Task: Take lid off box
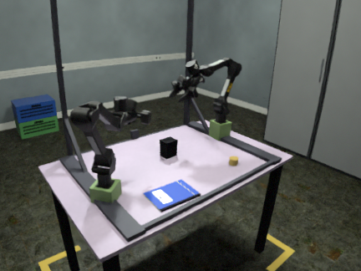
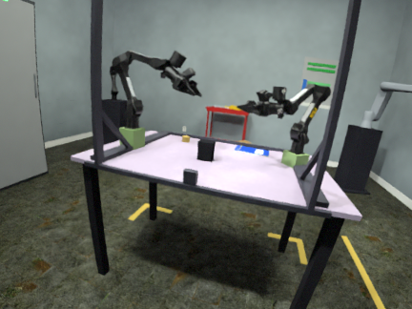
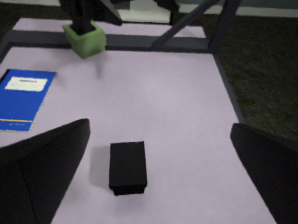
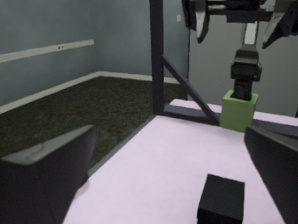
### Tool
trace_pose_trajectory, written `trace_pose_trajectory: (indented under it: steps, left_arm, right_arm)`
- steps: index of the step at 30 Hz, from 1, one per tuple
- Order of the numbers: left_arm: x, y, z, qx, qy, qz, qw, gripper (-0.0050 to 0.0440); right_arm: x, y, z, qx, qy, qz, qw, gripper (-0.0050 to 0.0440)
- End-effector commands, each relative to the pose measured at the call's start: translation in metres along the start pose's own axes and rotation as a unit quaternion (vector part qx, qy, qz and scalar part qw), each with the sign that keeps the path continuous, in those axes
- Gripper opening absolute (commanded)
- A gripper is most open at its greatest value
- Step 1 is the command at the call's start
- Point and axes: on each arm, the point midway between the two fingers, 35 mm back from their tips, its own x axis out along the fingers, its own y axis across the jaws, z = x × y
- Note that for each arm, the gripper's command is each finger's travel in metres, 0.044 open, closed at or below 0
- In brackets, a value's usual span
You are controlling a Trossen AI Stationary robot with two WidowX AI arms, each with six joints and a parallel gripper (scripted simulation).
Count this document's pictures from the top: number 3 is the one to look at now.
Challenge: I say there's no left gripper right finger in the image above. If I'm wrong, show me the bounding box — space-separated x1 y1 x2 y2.
230 123 298 224

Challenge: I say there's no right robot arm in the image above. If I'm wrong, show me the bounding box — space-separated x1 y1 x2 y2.
59 0 96 36

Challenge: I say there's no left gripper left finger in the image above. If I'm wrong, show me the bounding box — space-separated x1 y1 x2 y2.
0 118 91 224

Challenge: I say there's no blue spiral notebook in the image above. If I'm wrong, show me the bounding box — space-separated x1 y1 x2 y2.
0 69 57 133

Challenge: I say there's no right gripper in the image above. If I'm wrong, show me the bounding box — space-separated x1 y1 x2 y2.
67 0 180 26

